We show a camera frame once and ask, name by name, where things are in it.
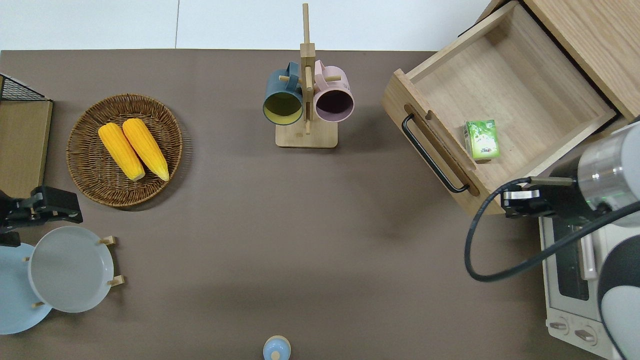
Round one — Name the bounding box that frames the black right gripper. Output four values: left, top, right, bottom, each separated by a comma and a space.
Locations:
502, 172, 590, 224

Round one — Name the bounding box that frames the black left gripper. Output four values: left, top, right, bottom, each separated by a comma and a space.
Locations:
0, 186, 84, 234

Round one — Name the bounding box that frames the light wooden drawer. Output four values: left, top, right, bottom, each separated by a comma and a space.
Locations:
381, 1, 617, 217

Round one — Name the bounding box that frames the round wicker basket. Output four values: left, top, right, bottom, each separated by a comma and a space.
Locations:
66, 93, 184, 208

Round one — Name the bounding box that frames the grey plate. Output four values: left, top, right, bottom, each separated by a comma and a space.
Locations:
27, 226, 115, 314

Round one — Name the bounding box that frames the green juice carton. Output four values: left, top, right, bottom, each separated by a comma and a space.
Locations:
462, 119, 501, 162

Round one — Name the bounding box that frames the yellow corn cob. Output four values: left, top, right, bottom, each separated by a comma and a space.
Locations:
122, 118, 170, 182
98, 122, 146, 182

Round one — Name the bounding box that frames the wooden plate rack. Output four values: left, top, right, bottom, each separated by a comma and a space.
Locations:
22, 235, 126, 308

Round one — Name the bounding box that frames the light blue plate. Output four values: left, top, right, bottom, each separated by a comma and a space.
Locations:
0, 242, 53, 335

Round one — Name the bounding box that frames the cream toaster oven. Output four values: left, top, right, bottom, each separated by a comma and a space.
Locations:
537, 215, 626, 360

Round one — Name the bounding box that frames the light wooden cabinet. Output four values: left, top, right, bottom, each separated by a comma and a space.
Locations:
472, 0, 640, 138

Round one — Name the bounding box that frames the pink mug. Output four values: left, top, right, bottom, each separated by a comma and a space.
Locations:
313, 60, 355, 123

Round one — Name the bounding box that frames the wooden mug tree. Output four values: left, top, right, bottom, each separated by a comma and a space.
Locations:
275, 2, 343, 149

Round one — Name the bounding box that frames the brown table mat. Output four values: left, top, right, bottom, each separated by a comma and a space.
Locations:
0, 48, 640, 360

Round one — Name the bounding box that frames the teal mug yellow inside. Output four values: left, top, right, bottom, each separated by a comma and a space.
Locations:
263, 61, 304, 126

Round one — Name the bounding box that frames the wire grid shelf box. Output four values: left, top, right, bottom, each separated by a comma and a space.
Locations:
0, 74, 54, 200

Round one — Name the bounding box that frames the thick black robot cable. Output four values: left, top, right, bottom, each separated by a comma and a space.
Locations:
464, 177, 640, 282

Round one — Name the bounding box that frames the black metal drawer handle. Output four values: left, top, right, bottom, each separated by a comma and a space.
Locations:
401, 113, 471, 194

